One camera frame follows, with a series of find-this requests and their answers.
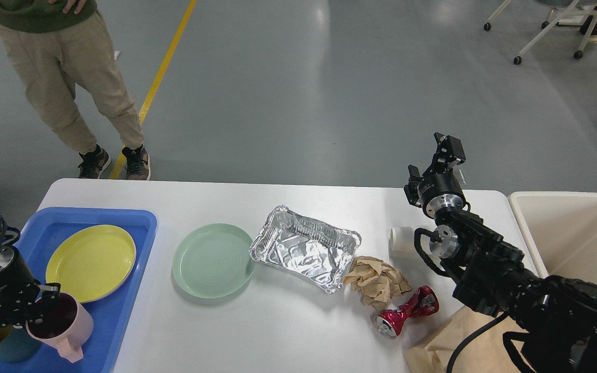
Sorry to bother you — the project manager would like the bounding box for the person in khaki trousers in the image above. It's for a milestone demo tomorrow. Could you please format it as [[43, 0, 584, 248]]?
[[0, 1, 151, 180]]

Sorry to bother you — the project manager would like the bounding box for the white paper cup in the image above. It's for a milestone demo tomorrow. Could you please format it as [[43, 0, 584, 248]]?
[[389, 226, 416, 253]]

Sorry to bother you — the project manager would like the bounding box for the pink mug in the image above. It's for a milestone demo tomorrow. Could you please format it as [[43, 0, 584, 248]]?
[[25, 292, 93, 363]]

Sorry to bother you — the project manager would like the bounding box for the crumpled brown paper ball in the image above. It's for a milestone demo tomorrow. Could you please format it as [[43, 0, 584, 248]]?
[[342, 256, 413, 311]]

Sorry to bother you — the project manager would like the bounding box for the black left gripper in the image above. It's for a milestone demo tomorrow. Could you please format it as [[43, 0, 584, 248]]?
[[0, 246, 61, 328]]

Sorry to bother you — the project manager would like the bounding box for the white chair base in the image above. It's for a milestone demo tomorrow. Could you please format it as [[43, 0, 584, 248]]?
[[483, 0, 597, 65]]

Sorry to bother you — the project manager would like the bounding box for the teal yellow cup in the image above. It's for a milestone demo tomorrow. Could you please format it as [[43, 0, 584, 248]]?
[[0, 325, 42, 363]]

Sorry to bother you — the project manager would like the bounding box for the brown paper bag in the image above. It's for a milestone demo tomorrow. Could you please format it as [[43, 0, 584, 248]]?
[[404, 307, 523, 372]]

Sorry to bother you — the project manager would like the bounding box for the crushed red can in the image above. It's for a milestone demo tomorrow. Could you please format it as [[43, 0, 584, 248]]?
[[372, 285, 440, 339]]

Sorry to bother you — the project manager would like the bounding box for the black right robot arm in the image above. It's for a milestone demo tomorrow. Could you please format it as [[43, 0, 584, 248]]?
[[404, 133, 597, 372]]

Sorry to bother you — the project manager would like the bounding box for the yellow plate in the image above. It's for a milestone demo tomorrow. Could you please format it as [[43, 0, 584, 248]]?
[[45, 224, 137, 303]]

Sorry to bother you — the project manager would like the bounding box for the mint green plate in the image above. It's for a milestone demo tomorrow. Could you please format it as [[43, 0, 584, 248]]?
[[172, 223, 254, 299]]

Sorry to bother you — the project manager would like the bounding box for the beige plastic bin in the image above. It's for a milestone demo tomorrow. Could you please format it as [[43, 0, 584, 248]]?
[[508, 191, 597, 284]]

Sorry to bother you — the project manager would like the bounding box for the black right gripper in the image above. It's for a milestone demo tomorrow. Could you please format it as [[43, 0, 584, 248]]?
[[404, 132, 467, 210]]

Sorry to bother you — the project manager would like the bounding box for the aluminium foil tray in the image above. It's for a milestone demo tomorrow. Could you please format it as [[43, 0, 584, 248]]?
[[249, 205, 362, 294]]

